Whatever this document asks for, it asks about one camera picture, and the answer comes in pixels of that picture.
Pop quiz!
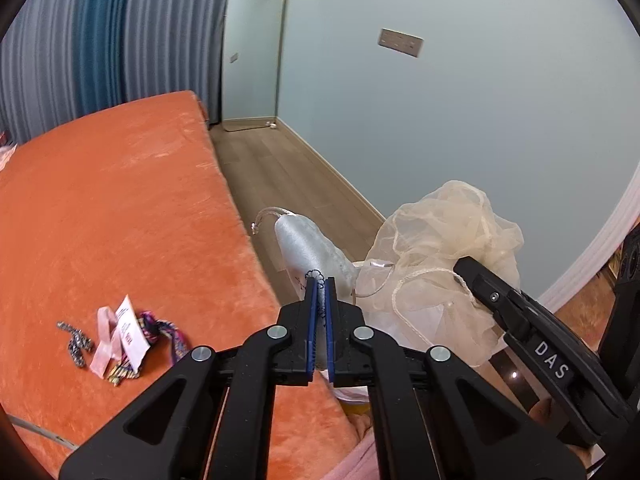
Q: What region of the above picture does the cream organza drawstring bag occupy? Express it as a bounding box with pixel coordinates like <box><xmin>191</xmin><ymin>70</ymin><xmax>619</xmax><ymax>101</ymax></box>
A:
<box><xmin>356</xmin><ymin>180</ymin><xmax>523</xmax><ymax>368</ymax></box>

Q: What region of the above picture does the pink satin ribbon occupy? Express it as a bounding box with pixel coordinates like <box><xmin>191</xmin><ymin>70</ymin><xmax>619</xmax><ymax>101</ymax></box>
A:
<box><xmin>90</xmin><ymin>306</ymin><xmax>126</xmax><ymax>377</ymax></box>

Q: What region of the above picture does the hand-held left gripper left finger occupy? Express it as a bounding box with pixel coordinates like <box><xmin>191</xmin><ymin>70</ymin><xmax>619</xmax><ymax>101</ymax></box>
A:
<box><xmin>59</xmin><ymin>276</ymin><xmax>321</xmax><ymax>480</ymax></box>

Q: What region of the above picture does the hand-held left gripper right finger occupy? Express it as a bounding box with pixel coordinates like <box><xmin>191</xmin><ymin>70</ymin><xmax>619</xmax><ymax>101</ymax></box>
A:
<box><xmin>324</xmin><ymin>276</ymin><xmax>586</xmax><ymax>480</ymax></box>

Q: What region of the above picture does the grey blue striped curtain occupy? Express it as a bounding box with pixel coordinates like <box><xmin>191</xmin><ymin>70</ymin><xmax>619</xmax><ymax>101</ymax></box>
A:
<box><xmin>0</xmin><ymin>0</ymin><xmax>236</xmax><ymax>146</ymax></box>

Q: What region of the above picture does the orange bed blanket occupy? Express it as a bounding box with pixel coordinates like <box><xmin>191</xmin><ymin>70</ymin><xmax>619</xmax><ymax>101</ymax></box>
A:
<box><xmin>0</xmin><ymin>91</ymin><xmax>373</xmax><ymax>480</ymax></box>

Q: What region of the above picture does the silver satin pouch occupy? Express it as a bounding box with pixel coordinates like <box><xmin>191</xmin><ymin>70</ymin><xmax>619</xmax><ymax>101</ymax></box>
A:
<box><xmin>252</xmin><ymin>206</ymin><xmax>360</xmax><ymax>383</ymax></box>

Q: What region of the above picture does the white cable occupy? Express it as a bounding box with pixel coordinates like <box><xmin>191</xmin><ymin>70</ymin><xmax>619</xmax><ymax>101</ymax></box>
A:
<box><xmin>7</xmin><ymin>412</ymin><xmax>81</xmax><ymax>451</ymax></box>

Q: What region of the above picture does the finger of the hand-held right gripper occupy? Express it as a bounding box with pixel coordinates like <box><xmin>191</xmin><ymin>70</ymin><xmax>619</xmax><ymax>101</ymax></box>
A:
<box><xmin>452</xmin><ymin>256</ymin><xmax>551</xmax><ymax>333</ymax></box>

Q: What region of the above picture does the pink patterned quilt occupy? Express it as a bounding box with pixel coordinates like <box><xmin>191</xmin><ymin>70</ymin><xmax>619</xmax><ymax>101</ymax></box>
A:
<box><xmin>0</xmin><ymin>130</ymin><xmax>18</xmax><ymax>171</ymax></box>

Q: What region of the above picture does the standing floor mirror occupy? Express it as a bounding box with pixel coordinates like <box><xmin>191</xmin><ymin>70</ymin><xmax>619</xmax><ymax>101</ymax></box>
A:
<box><xmin>220</xmin><ymin>0</ymin><xmax>289</xmax><ymax>132</ymax></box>

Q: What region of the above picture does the purple braided ribbon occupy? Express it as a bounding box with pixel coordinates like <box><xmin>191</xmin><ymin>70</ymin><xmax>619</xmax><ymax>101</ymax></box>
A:
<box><xmin>107</xmin><ymin>311</ymin><xmax>192</xmax><ymax>387</ymax></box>

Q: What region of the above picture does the silver bead chain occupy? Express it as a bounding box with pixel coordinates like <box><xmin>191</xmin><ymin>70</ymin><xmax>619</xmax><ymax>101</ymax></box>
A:
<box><xmin>56</xmin><ymin>321</ymin><xmax>96</xmax><ymax>368</ymax></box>

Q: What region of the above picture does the white paper tag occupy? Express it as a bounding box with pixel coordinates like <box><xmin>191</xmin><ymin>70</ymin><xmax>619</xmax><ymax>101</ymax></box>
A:
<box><xmin>111</xmin><ymin>295</ymin><xmax>151</xmax><ymax>373</ymax></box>

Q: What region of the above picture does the brown wall switch panel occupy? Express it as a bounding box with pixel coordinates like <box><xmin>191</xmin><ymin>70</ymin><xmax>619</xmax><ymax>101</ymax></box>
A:
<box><xmin>377</xmin><ymin>28</ymin><xmax>425</xmax><ymax>58</ymax></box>

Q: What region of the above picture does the pink fleece garment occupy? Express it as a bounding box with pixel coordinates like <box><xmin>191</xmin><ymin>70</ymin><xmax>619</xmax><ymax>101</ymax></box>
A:
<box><xmin>320</xmin><ymin>430</ymin><xmax>381</xmax><ymax>480</ymax></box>

